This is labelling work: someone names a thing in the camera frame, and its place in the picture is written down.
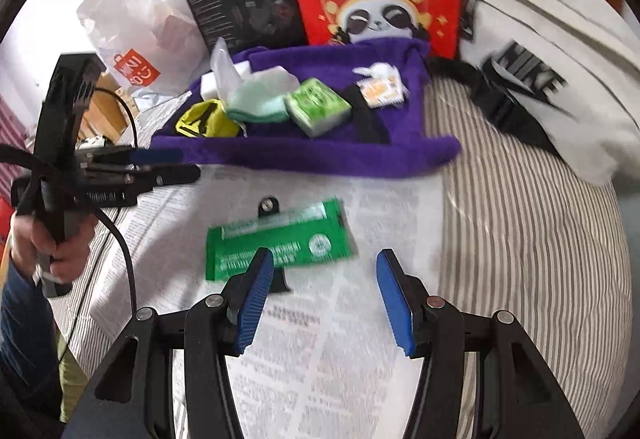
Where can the green foil packet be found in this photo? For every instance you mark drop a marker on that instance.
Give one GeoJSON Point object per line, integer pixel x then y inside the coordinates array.
{"type": "Point", "coordinates": [300, 244]}

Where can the mint green cloth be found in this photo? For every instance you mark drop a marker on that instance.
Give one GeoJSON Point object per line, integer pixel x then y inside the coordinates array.
{"type": "Point", "coordinates": [255, 99]}

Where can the white tote bag black logo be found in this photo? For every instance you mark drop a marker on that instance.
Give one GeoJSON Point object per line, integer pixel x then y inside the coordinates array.
{"type": "Point", "coordinates": [575, 29]}

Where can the person's left forearm blue sleeve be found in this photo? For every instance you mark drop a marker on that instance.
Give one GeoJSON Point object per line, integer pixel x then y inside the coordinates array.
{"type": "Point", "coordinates": [25, 319]}

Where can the light green tissue pack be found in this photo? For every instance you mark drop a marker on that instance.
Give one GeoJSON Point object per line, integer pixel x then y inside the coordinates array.
{"type": "Point", "coordinates": [315, 104]}

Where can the white sponge block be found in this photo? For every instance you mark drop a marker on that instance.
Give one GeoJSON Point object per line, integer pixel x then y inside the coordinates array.
{"type": "Point", "coordinates": [210, 86]}

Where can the striped bed sheet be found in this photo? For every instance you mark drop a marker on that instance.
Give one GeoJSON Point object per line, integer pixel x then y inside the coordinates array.
{"type": "Point", "coordinates": [525, 244]}

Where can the yellow and black mesh cloth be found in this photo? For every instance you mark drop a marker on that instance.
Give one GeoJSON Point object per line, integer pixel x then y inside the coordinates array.
{"type": "Point", "coordinates": [220, 124]}

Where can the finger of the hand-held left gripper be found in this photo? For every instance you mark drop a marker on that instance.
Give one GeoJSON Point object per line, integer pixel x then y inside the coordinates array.
{"type": "Point", "coordinates": [170, 175]}
{"type": "Point", "coordinates": [155, 155]}

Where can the red striped cloth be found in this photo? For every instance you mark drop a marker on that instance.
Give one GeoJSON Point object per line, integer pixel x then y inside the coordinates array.
{"type": "Point", "coordinates": [10, 129]}

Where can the small orange print sachet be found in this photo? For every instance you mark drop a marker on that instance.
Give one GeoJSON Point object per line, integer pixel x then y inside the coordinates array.
{"type": "Point", "coordinates": [380, 91]}

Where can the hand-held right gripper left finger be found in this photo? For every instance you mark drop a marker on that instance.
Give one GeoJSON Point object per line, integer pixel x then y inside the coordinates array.
{"type": "Point", "coordinates": [255, 299]}

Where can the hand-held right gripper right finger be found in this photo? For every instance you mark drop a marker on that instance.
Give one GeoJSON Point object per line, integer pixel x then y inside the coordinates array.
{"type": "Point", "coordinates": [395, 299]}

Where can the purple towel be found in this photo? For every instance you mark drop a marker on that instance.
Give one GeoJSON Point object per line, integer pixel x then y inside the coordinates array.
{"type": "Point", "coordinates": [310, 154]}

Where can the black plastic mount piece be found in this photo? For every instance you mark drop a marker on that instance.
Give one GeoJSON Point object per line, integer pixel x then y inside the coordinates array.
{"type": "Point", "coordinates": [269, 209]}

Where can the white shopping bag orange logo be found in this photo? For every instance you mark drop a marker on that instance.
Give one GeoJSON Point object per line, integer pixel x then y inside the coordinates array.
{"type": "Point", "coordinates": [125, 19]}

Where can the person's olive green clothing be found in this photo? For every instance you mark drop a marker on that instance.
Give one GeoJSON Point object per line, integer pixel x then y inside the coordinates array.
{"type": "Point", "coordinates": [70, 379]}

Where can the newspaper sheet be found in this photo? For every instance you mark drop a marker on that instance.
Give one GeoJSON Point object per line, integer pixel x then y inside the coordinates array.
{"type": "Point", "coordinates": [320, 369]}

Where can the person's left hand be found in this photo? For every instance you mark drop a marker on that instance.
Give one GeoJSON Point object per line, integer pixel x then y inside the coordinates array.
{"type": "Point", "coordinates": [70, 254]}

